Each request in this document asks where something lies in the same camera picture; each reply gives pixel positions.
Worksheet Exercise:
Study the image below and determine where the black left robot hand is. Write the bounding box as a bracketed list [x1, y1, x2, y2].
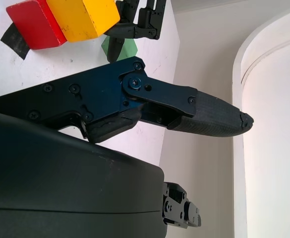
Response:
[102, 0, 167, 62]

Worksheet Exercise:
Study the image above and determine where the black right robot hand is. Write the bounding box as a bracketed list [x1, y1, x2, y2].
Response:
[0, 56, 255, 238]

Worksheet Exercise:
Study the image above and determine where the green wooden block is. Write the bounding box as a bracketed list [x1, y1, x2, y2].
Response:
[101, 36, 138, 61]

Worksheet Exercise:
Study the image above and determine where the yellow wooden block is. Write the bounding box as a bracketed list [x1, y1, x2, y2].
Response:
[46, 0, 121, 43]

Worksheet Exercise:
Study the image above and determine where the red wooden block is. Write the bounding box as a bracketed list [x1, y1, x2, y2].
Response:
[5, 0, 67, 51]

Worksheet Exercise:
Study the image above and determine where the black tape strip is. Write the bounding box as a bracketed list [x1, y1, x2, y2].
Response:
[0, 23, 31, 60]

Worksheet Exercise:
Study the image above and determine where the white round column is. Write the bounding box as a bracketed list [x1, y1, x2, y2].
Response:
[232, 11, 290, 238]

